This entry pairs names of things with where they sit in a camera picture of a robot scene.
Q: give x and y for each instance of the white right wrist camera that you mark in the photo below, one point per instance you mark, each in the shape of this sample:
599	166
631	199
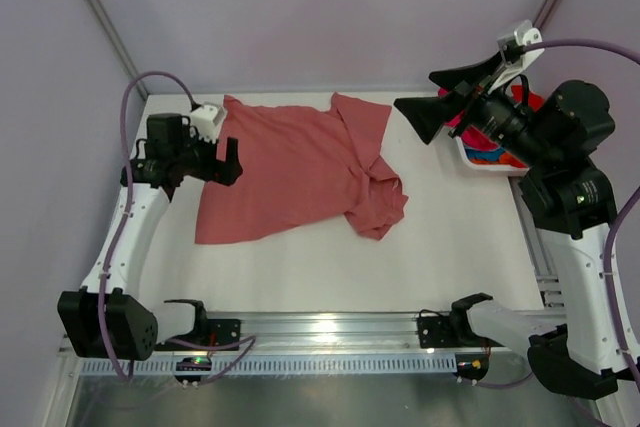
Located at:
513	60

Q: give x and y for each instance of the red t shirt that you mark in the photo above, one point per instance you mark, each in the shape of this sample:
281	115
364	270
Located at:
532	100

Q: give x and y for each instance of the blue garment in basket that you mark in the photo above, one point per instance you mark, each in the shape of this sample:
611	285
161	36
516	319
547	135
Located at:
483	156

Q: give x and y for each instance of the salmon pink t shirt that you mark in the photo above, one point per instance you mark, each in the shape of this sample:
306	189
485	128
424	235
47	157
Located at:
300	166

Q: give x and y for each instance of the right side aluminium rail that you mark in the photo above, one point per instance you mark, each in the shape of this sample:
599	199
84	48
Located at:
545	274

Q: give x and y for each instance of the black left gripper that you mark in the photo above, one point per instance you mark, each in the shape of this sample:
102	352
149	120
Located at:
225	172

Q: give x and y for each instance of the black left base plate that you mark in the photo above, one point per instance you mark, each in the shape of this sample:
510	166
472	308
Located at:
223	333

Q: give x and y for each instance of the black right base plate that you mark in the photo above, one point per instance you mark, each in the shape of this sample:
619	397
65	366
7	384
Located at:
435	330

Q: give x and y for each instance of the right black controller board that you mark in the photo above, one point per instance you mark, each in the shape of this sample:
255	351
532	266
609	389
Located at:
472	367

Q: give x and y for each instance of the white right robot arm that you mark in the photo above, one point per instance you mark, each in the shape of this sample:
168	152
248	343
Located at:
572	205

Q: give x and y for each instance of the black controller board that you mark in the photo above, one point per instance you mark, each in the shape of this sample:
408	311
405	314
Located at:
192	369
472	367

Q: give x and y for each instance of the aluminium mounting rail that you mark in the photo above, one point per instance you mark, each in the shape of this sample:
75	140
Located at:
325	329

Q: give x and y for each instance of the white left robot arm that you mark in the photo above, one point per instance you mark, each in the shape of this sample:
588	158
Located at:
105	317

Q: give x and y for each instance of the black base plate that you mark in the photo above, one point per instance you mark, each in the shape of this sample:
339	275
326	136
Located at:
223	333
435	330

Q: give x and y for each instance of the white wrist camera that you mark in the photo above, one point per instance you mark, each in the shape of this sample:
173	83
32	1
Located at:
513	60
207	121

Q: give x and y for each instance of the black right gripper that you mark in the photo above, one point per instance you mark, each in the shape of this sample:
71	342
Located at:
426	114

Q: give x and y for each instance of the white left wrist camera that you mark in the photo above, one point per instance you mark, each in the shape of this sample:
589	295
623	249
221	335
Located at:
207	121

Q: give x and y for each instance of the white perforated plastic basket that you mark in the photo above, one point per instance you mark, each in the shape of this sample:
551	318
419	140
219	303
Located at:
487	169

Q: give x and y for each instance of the orange garment in basket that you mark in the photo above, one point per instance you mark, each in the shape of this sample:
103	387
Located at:
510	161

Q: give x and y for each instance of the left black controller board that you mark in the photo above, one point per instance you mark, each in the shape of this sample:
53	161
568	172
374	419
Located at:
192	369

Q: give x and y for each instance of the left aluminium corner post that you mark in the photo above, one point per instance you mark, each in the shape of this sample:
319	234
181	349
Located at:
109	30

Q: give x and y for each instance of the magenta t shirt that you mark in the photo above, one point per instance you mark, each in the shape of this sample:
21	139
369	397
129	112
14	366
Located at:
471	137

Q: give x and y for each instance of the slotted grey cable duct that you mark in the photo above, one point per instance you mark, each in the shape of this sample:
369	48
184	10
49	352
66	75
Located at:
313	364

